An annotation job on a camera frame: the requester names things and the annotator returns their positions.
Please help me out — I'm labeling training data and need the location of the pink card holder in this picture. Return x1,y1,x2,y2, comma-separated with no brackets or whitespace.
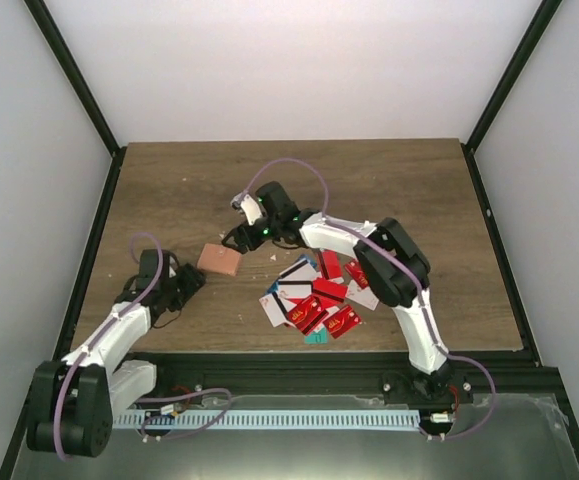
197,243,242,276

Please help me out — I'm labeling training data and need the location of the red vip card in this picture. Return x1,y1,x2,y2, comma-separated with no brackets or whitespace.
344,260,369,290
287,295,328,335
323,305,362,339

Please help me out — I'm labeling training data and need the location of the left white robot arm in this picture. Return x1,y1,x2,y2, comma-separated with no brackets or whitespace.
26,249,206,459

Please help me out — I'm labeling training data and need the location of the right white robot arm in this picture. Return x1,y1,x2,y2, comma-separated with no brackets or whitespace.
222,209,452,403

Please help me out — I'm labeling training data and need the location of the blue card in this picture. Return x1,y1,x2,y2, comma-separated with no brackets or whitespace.
266,281,278,294

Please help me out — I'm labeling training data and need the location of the white card black stripe upper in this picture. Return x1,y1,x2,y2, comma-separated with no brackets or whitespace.
278,254,318,281

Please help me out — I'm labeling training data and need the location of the white card black stripe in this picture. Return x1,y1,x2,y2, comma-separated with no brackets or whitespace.
278,254,318,281
259,292,294,327

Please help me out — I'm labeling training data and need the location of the white card centre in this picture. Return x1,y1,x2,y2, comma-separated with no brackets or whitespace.
276,280,312,301

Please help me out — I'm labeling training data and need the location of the red card upper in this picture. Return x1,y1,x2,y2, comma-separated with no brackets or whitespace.
316,250,343,283

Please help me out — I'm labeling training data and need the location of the red card black stripe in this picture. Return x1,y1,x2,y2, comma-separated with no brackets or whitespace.
312,278,348,306

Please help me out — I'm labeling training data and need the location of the teal card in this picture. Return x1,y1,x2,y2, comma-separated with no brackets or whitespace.
304,329,328,345

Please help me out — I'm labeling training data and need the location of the red VIP card front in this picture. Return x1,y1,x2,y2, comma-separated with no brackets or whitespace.
323,305,362,339

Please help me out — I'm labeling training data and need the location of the white card right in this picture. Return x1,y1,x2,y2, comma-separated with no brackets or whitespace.
346,280,379,311

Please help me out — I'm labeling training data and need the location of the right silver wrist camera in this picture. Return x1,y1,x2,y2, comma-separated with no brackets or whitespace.
231,191,265,226

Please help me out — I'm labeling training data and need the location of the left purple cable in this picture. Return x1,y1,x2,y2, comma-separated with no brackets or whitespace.
53,231,232,460

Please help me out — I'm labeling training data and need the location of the purple cable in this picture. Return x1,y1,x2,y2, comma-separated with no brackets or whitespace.
243,158,497,442
53,231,232,460

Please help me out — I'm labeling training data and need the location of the light blue slotted cable duct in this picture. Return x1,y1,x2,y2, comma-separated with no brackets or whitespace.
112,409,420,430

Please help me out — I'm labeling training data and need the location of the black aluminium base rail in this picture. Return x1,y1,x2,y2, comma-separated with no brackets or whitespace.
33,352,560,401

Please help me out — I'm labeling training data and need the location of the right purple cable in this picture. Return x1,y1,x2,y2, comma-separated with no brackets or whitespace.
243,158,497,442

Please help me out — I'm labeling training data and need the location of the left black frame post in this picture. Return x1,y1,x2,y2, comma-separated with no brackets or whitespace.
22,0,122,154

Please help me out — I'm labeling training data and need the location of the black frame post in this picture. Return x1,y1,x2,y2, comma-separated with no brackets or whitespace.
466,0,564,149
22,0,122,154

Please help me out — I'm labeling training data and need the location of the right black frame post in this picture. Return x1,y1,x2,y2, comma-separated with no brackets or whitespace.
466,0,564,149

